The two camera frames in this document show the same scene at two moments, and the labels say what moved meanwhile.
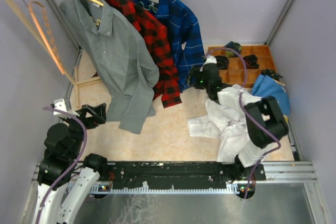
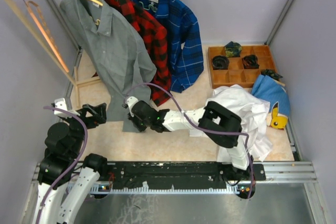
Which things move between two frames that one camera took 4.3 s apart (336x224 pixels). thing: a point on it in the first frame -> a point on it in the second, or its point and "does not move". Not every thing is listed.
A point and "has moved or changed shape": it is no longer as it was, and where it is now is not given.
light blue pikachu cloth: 263,86 does not move
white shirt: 226,120 has moved or changed shape
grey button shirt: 128,71 does not move
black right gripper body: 199,83 -> 141,126
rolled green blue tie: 234,46 does not move
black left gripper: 98,112 does not move
